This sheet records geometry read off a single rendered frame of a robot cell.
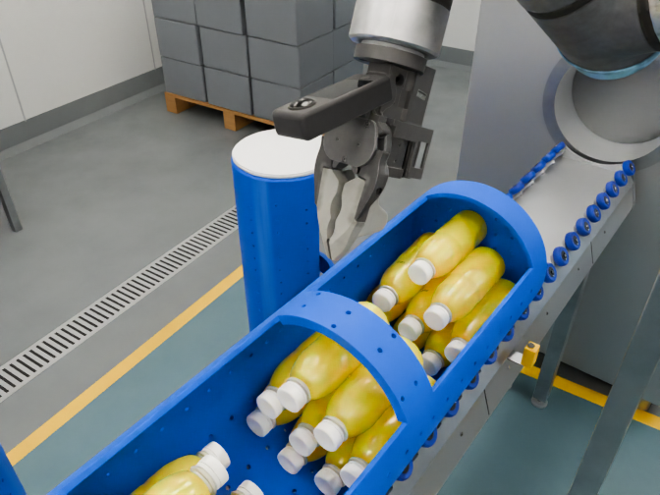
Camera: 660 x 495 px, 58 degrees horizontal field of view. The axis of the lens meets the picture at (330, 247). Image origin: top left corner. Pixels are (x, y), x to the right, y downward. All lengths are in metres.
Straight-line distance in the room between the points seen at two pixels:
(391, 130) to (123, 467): 0.54
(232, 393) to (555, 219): 1.01
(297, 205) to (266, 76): 2.41
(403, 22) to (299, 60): 3.16
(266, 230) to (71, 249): 1.80
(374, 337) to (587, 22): 0.44
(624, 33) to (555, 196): 1.18
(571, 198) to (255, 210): 0.85
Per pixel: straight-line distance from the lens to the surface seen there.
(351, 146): 0.59
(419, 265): 0.99
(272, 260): 1.67
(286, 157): 1.60
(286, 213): 1.57
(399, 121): 0.59
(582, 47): 0.61
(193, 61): 4.30
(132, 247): 3.18
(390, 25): 0.58
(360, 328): 0.78
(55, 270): 3.16
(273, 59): 3.84
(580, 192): 1.79
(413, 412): 0.81
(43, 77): 4.50
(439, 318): 0.97
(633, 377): 1.43
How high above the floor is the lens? 1.77
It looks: 36 degrees down
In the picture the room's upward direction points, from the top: straight up
